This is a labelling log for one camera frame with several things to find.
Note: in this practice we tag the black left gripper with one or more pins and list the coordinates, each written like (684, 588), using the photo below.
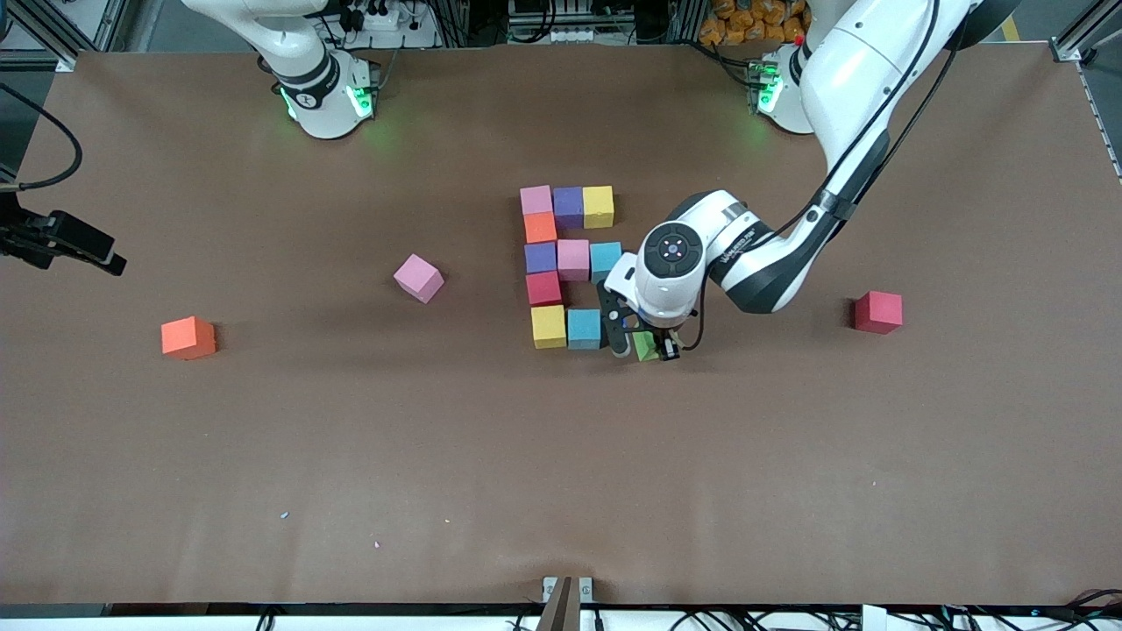
(670, 344)

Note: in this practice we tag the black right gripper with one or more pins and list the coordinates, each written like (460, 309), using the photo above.
(28, 237)

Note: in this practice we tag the green foam cube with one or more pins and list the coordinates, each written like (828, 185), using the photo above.
(645, 346)

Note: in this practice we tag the blue foam cube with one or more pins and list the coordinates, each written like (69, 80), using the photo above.
(584, 329)
(603, 258)

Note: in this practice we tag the yellow foam cube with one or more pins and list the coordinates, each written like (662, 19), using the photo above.
(549, 327)
(599, 208)

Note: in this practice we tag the pink foam cube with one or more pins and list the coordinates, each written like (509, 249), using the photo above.
(536, 200)
(573, 260)
(418, 279)

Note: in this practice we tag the red foam cube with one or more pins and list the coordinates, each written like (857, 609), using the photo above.
(543, 289)
(879, 312)

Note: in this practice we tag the purple foam cube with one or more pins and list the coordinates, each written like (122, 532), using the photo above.
(568, 208)
(540, 258)

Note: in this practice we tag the orange foam cube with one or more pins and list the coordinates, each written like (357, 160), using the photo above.
(540, 228)
(188, 338)

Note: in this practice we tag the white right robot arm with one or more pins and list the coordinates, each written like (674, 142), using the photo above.
(324, 105)

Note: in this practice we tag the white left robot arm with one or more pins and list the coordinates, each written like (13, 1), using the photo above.
(850, 70)

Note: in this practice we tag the large table cover sheet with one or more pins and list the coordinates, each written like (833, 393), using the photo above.
(175, 482)

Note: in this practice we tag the dark equipment rack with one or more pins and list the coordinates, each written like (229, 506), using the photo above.
(614, 17)

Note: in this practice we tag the pile of orange toys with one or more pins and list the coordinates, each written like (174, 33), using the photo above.
(749, 22)

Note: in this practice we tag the white device box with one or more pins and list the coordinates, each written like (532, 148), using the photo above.
(874, 619)

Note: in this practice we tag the white power strip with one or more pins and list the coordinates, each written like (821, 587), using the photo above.
(377, 16)

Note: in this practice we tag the aluminium frame profile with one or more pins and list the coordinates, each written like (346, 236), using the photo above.
(66, 61)
(1065, 51)

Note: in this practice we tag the front camera mount post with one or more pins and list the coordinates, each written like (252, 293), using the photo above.
(561, 613)

